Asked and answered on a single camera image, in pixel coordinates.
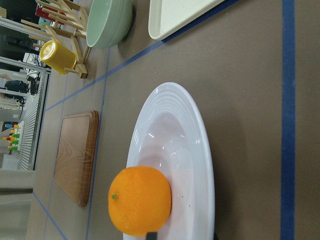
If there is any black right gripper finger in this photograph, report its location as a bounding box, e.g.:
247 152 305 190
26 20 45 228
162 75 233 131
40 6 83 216
146 232 158 240

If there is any orange fruit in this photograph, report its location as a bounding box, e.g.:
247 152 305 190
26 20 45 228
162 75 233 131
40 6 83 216
108 166 172 237

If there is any white round plate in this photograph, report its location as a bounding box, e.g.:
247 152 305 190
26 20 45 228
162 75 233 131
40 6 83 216
126 82 215 240

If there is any cream bear tray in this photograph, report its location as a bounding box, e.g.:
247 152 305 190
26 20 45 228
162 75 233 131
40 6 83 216
148 0 223 40

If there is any wooden cutting board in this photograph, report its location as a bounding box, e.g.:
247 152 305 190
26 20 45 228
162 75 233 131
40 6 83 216
54 110 99 208

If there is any yellow cup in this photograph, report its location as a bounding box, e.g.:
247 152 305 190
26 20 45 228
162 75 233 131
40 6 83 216
39 40 77 75

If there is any green bowl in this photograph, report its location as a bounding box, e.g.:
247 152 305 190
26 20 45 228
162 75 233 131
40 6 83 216
86 0 133 49

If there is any wooden peg drying rack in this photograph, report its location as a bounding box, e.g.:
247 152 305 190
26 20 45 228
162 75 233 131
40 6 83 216
21 0 91 79

